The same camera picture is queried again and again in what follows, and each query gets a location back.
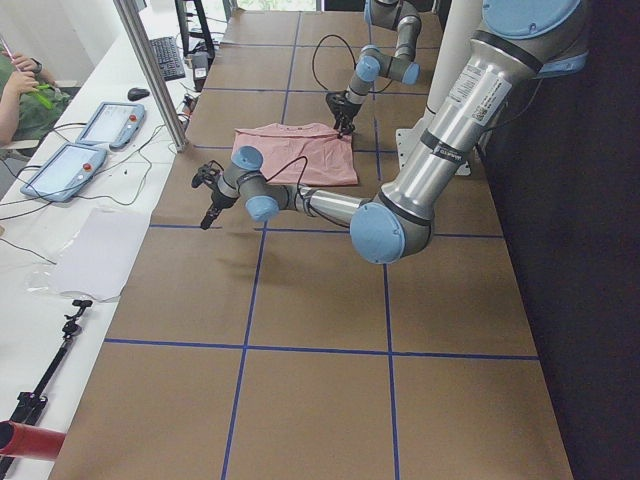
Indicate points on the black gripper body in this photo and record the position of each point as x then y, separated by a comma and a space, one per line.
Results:
218, 199
347, 109

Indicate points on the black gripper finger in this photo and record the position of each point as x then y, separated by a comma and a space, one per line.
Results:
347, 125
204, 225
339, 125
213, 213

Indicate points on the pink Snoopy t-shirt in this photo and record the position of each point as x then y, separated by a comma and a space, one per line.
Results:
312, 154

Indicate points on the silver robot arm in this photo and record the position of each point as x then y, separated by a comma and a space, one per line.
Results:
488, 48
402, 18

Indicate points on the blue teach pendant upper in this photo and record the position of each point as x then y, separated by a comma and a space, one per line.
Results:
114, 124

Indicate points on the blue teach pendant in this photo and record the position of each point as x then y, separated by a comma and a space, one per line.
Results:
114, 124
65, 173

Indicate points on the black computer mouse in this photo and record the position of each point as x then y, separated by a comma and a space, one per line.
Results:
135, 94

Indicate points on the white paper sheet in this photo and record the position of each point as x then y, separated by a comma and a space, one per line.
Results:
100, 258

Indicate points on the black keyboard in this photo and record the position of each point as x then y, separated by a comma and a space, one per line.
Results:
168, 57

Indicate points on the blue teach pendant lower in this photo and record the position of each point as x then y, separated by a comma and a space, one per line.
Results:
65, 173

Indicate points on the seated person green shirt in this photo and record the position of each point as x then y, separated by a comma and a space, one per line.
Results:
31, 100

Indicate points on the black tripod pole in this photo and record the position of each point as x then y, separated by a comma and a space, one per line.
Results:
31, 404

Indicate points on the red cylinder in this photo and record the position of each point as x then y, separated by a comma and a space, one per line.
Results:
20, 440

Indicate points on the aluminium frame post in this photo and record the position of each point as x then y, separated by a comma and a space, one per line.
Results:
139, 40

